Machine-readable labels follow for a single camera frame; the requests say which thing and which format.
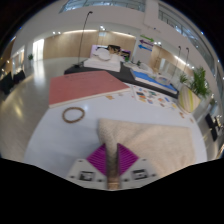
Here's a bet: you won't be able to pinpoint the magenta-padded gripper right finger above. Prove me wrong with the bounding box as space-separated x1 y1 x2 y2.
116 143 158 190

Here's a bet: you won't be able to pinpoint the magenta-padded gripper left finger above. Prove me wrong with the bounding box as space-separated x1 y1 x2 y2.
66 143 109 190

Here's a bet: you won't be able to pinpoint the beige fluffy towel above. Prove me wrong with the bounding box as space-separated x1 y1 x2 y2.
96 118 197 191

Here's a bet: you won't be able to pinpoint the white sheet with colourful stickers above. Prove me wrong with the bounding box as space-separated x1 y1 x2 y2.
131 84 180 111

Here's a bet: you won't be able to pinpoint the pink flat board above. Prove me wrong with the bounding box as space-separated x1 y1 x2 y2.
48 70 132 109

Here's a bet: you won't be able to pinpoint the blue-based architectural model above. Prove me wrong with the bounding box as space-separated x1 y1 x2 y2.
130 62 178 95

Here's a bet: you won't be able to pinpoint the potted plant in striped pot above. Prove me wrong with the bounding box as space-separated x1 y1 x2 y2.
177 66 212 114

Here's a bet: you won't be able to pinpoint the black display platform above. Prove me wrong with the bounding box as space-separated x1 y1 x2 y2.
63 61 180 100

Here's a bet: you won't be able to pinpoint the black lounge chairs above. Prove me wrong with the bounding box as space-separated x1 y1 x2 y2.
204 112 224 142
0 69 27 95

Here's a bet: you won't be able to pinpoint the white architectural model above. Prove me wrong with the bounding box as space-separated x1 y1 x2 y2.
83 46 126 73

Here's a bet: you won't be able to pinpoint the black floor lamp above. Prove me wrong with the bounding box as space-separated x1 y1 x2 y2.
172 45 183 87
181 47 190 78
73 10 94 68

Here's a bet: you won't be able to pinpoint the sign with coloured arrows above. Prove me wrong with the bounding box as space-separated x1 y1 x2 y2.
137 33 155 53

